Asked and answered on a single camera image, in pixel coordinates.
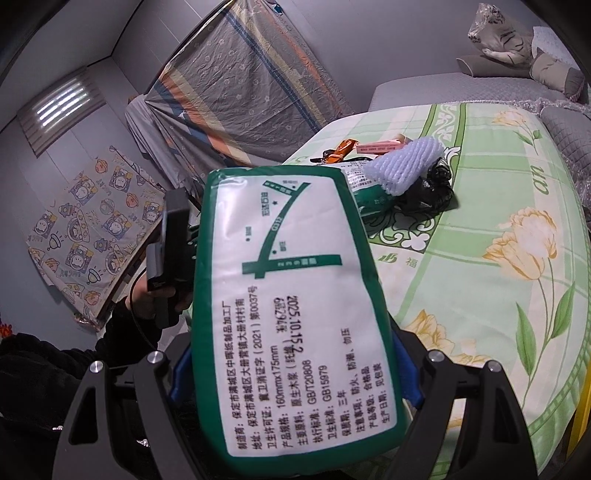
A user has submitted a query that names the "green white tissue pack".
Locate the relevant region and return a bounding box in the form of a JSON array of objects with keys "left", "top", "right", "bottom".
[{"left": 191, "top": 165, "right": 407, "bottom": 477}]

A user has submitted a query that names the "orange snack wrapper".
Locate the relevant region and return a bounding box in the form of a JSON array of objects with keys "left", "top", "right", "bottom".
[{"left": 322, "top": 139, "right": 358, "bottom": 164}]

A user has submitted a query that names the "left hand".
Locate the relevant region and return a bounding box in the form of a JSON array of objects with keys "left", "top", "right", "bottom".
[{"left": 124, "top": 273, "right": 193, "bottom": 328}]

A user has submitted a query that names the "cartoon print cloth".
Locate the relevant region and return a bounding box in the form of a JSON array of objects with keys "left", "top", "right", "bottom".
[{"left": 26, "top": 146, "right": 164, "bottom": 329}]

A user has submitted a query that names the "green floral table cloth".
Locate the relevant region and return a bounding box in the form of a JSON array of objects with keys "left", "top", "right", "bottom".
[{"left": 181, "top": 102, "right": 591, "bottom": 480}]

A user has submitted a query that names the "striped grey hanging sheet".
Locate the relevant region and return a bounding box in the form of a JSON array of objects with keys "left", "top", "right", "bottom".
[{"left": 125, "top": 1, "right": 353, "bottom": 195}]

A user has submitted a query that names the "pink paper box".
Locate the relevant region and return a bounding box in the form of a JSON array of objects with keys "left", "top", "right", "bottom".
[{"left": 356, "top": 134, "right": 412, "bottom": 156}]

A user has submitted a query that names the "white foam fruit net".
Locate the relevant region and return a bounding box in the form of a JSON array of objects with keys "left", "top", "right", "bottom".
[{"left": 363, "top": 137, "right": 445, "bottom": 197}]

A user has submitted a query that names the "black plastic bag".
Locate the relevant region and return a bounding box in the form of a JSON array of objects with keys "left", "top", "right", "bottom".
[{"left": 394, "top": 157, "right": 454, "bottom": 214}]

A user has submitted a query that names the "grey sofa bed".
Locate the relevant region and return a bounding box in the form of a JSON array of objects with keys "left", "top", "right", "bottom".
[{"left": 370, "top": 73, "right": 590, "bottom": 205}]

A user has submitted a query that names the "grey pillow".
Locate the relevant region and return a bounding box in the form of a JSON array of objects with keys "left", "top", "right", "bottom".
[{"left": 457, "top": 55, "right": 530, "bottom": 78}]

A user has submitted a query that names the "beige folded cushion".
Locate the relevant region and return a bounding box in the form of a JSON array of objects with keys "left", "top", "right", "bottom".
[{"left": 530, "top": 52, "right": 586, "bottom": 102}]

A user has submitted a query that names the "tiger plush in plastic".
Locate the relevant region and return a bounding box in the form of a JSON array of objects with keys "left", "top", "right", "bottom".
[{"left": 468, "top": 3, "right": 533, "bottom": 67}]

